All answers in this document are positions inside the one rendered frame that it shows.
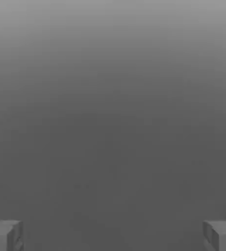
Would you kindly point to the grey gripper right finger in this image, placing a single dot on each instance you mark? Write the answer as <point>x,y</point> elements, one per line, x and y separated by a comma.
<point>224,235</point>

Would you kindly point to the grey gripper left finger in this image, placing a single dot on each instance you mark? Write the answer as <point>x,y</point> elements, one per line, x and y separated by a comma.
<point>1,235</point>

